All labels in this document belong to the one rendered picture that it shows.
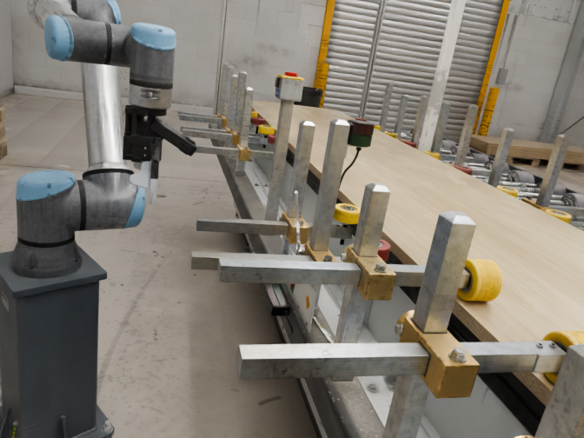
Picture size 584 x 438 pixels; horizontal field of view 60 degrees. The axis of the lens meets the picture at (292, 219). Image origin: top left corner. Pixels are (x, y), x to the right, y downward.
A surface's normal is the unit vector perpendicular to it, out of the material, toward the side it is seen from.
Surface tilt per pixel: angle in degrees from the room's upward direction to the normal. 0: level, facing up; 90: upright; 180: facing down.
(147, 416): 0
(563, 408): 90
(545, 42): 90
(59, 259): 70
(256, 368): 90
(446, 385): 90
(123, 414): 0
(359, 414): 0
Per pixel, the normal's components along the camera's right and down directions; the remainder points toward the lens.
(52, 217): 0.49, 0.35
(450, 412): -0.96, -0.06
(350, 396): 0.14, -0.93
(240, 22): 0.22, 0.35
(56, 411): 0.67, 0.33
